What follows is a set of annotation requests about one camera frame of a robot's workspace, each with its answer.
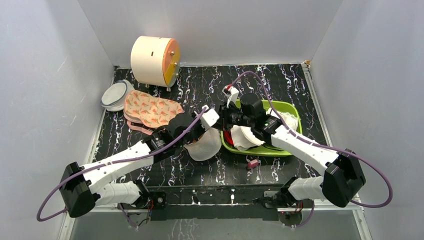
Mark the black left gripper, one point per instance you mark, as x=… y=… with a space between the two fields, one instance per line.
x=202 y=130

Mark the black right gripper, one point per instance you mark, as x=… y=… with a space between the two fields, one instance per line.
x=225 y=117

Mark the white mesh laundry bag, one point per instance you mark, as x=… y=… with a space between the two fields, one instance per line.
x=206 y=147

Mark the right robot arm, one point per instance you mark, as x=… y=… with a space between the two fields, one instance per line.
x=340 y=174

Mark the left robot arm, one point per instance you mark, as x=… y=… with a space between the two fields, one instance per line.
x=84 y=187

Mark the floral print laundry bag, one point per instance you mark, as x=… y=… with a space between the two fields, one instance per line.
x=144 y=112

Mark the small blue-rimmed mesh bag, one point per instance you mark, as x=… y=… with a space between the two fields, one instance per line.
x=114 y=97

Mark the dark red garment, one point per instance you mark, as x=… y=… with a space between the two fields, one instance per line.
x=228 y=138

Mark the white garment in basin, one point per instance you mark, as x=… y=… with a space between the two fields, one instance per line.
x=243 y=138

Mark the green plastic basin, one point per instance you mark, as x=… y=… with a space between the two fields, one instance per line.
x=266 y=150

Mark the small pink clip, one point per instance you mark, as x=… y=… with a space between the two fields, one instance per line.
x=251 y=164

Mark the toy washing machine drum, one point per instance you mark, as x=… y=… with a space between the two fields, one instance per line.
x=155 y=61

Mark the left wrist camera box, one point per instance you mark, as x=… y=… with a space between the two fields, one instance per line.
x=209 y=117

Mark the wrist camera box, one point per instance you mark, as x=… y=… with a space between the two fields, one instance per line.
x=231 y=93
x=209 y=117

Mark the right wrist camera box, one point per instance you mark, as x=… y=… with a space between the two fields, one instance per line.
x=231 y=93

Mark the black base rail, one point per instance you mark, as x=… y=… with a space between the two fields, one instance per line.
x=216 y=202

